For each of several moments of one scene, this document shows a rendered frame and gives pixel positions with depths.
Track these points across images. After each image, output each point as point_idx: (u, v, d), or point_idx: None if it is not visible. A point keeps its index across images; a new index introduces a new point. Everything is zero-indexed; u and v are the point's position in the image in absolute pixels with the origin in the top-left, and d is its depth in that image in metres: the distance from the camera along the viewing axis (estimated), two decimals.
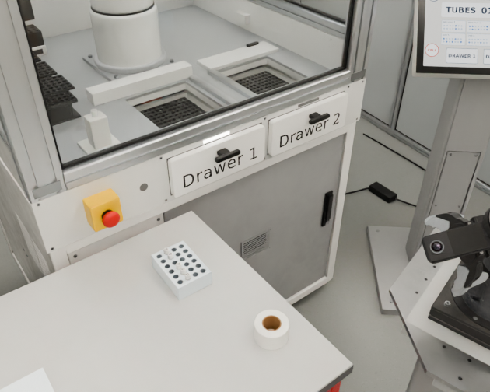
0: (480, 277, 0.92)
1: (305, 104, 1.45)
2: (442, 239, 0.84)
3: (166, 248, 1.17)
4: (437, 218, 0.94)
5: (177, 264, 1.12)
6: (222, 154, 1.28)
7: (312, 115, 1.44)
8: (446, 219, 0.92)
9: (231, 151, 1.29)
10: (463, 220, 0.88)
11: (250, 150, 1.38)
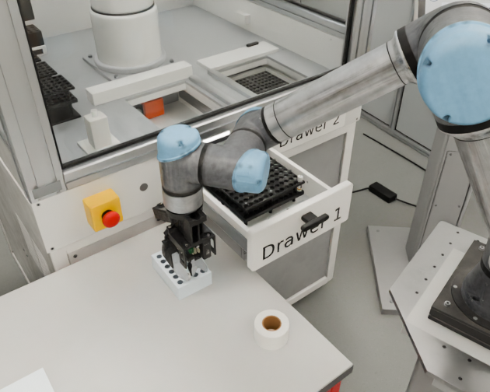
0: (182, 271, 1.04)
1: None
2: None
3: None
4: None
5: None
6: (309, 221, 1.08)
7: None
8: None
9: (319, 216, 1.09)
10: None
11: (335, 211, 1.17)
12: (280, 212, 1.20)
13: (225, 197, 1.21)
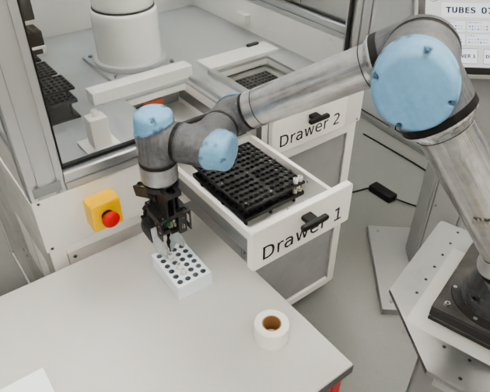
0: (160, 245, 1.10)
1: None
2: None
3: (166, 248, 1.17)
4: None
5: (177, 264, 1.12)
6: (309, 221, 1.08)
7: (312, 115, 1.44)
8: None
9: (319, 216, 1.09)
10: None
11: (335, 211, 1.17)
12: (280, 212, 1.20)
13: (225, 197, 1.21)
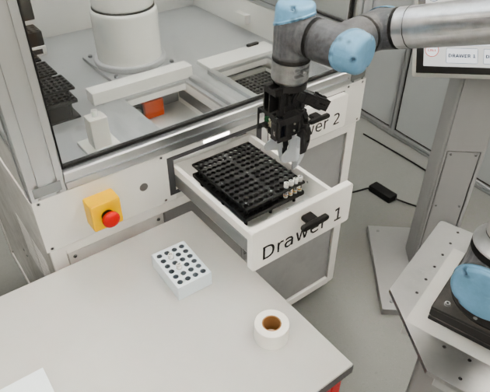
0: (271, 141, 1.13)
1: (305, 104, 1.45)
2: (320, 96, 1.09)
3: (293, 183, 1.20)
4: (304, 148, 1.10)
5: (177, 264, 1.12)
6: (309, 221, 1.08)
7: (312, 115, 1.44)
8: (306, 138, 1.09)
9: (319, 216, 1.09)
10: (306, 114, 1.05)
11: (335, 211, 1.17)
12: (280, 212, 1.20)
13: (225, 197, 1.21)
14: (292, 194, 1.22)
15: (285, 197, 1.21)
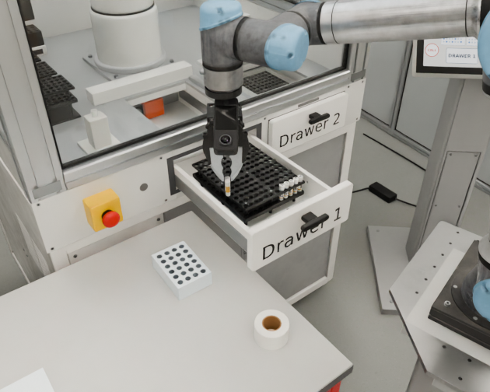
0: None
1: (305, 104, 1.45)
2: (220, 134, 0.94)
3: (293, 183, 1.20)
4: (211, 162, 1.05)
5: (281, 183, 1.18)
6: (309, 221, 1.08)
7: (312, 115, 1.44)
8: (208, 150, 1.03)
9: (319, 216, 1.09)
10: (207, 124, 1.00)
11: (335, 211, 1.17)
12: (280, 212, 1.20)
13: (225, 197, 1.21)
14: (292, 194, 1.22)
15: (285, 197, 1.21)
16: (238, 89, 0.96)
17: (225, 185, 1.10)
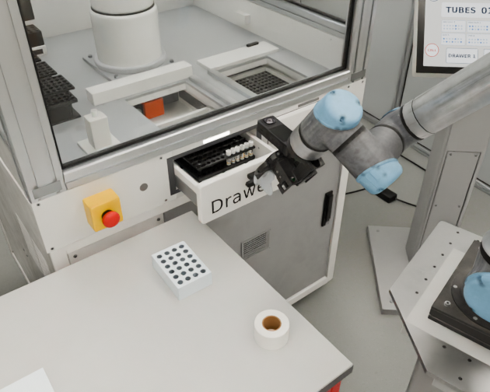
0: (267, 186, 1.13)
1: (305, 104, 1.45)
2: (277, 123, 1.08)
3: (243, 147, 1.32)
4: None
5: (232, 148, 1.30)
6: (253, 178, 1.20)
7: None
8: None
9: None
10: None
11: None
12: None
13: (183, 160, 1.33)
14: (243, 159, 1.34)
15: (237, 160, 1.33)
16: (289, 140, 1.00)
17: (229, 159, 1.31)
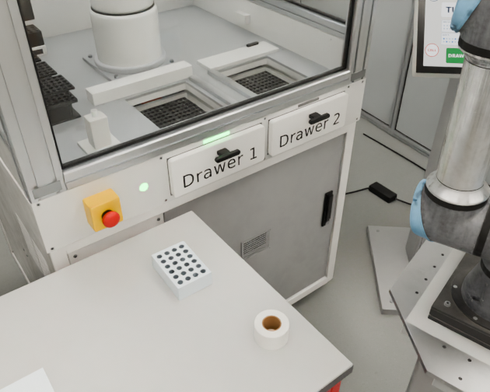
0: None
1: (305, 104, 1.45)
2: None
3: None
4: None
5: None
6: (222, 154, 1.28)
7: (312, 115, 1.44)
8: None
9: (231, 151, 1.29)
10: None
11: (250, 150, 1.38)
12: None
13: None
14: None
15: None
16: None
17: None
